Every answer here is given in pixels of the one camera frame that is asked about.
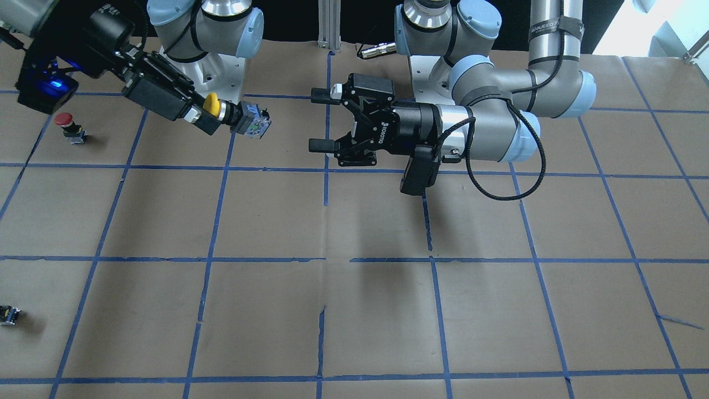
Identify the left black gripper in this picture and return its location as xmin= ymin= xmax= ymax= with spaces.
xmin=308 ymin=73 xmax=441 ymax=167

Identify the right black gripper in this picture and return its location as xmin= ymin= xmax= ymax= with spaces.
xmin=73 ymin=6 xmax=202 ymax=121

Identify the yellow push button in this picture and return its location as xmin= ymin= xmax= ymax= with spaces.
xmin=203 ymin=93 xmax=271 ymax=139

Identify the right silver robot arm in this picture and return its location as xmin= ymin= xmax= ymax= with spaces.
xmin=2 ymin=1 xmax=264 ymax=133

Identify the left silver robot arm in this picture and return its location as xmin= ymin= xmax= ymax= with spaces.
xmin=309 ymin=1 xmax=596 ymax=167

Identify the red push button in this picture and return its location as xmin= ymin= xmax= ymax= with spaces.
xmin=54 ymin=112 xmax=86 ymax=145

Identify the black button at edge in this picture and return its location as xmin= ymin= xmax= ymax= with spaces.
xmin=0 ymin=305 xmax=22 ymax=326

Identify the brown paper table cover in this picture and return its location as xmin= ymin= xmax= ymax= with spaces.
xmin=1 ymin=42 xmax=708 ymax=398

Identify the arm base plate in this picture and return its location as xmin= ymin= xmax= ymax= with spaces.
xmin=410 ymin=51 xmax=496 ymax=103
xmin=159 ymin=47 xmax=249 ymax=104

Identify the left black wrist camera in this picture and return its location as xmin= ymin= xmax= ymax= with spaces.
xmin=400 ymin=146 xmax=441 ymax=196

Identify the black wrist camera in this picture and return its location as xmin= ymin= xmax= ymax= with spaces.
xmin=400 ymin=146 xmax=441 ymax=196
xmin=16 ymin=54 xmax=79 ymax=115

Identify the aluminium frame post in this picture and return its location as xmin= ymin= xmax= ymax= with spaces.
xmin=317 ymin=0 xmax=341 ymax=52

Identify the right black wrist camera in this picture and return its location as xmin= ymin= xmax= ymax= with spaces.
xmin=16 ymin=54 xmax=79 ymax=115

